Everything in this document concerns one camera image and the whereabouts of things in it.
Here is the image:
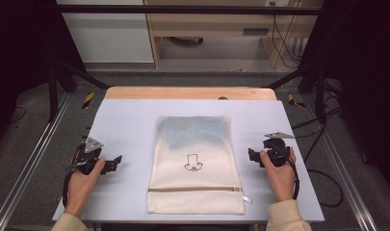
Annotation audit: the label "yellow black tape marker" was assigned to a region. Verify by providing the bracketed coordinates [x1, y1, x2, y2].
[287, 93, 306, 109]
[82, 91, 96, 110]

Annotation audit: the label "hanging black cables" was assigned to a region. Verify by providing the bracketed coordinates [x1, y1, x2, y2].
[271, 1, 305, 69]

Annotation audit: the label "black stand leg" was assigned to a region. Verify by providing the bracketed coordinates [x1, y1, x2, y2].
[263, 63, 328, 125]
[47, 60, 111, 123]

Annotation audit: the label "black horizontal frame bar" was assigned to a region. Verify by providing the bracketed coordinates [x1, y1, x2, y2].
[54, 4, 325, 16]

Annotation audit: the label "light blue cloth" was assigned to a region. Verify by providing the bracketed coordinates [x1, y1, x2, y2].
[160, 116, 230, 152]

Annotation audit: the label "thin black floor cable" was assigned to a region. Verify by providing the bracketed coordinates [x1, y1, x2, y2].
[9, 106, 27, 125]

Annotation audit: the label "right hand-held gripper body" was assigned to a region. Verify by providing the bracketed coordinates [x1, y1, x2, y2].
[262, 131, 295, 168]

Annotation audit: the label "person's left hand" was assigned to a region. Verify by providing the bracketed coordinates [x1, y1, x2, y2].
[65, 158, 106, 219]

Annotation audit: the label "white cabinet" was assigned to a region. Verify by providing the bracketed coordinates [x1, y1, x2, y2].
[56, 0, 155, 64]

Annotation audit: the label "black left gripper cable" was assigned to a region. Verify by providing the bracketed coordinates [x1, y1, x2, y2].
[62, 160, 85, 209]

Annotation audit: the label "black chair base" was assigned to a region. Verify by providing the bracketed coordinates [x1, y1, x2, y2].
[168, 36, 204, 45]

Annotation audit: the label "cream mesh laundry bag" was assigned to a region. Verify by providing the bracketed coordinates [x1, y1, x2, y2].
[146, 115, 253, 216]

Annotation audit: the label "metal floor rail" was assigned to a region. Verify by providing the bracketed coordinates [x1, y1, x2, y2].
[301, 92, 380, 231]
[0, 91, 72, 231]

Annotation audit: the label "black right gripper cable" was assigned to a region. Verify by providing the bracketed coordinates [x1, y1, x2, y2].
[277, 143, 301, 200]

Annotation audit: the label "person's right hand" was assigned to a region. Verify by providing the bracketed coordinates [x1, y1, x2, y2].
[259, 147, 298, 203]

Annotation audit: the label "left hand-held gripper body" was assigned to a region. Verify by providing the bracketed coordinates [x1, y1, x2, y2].
[71, 137, 104, 176]

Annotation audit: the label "wooden desk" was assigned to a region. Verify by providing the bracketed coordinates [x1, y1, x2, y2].
[143, 0, 325, 69]

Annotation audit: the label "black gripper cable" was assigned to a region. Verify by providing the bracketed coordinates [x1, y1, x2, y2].
[62, 160, 85, 209]
[277, 143, 301, 200]

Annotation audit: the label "wooden table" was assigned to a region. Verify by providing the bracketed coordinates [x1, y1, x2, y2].
[104, 86, 277, 101]

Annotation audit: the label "dark curtain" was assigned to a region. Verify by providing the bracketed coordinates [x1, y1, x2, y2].
[306, 0, 390, 187]
[0, 0, 87, 152]

